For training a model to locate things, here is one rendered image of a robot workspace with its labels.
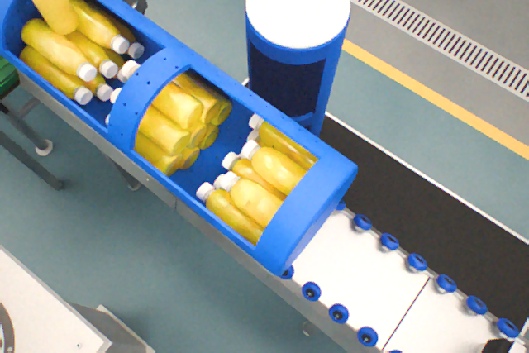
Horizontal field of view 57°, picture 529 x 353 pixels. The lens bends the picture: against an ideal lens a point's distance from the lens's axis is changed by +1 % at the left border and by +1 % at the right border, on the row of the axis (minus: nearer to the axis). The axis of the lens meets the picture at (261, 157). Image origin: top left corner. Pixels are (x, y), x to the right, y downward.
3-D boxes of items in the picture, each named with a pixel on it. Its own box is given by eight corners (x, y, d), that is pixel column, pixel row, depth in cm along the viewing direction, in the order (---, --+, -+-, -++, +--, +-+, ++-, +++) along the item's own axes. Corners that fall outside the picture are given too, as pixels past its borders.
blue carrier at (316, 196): (274, 288, 109) (283, 259, 84) (15, 78, 130) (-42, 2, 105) (345, 197, 119) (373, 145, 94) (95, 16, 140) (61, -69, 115)
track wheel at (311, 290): (321, 294, 106) (326, 289, 108) (305, 281, 107) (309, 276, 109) (312, 306, 109) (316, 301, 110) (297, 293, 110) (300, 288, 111)
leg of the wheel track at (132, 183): (135, 193, 219) (88, 133, 161) (125, 185, 220) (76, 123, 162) (143, 183, 221) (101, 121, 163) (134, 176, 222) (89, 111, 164)
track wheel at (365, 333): (380, 341, 102) (383, 335, 104) (362, 326, 104) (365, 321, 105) (369, 352, 105) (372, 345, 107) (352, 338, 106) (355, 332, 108)
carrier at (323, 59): (248, 115, 217) (255, 174, 206) (239, -30, 136) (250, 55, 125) (311, 108, 218) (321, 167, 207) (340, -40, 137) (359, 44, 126)
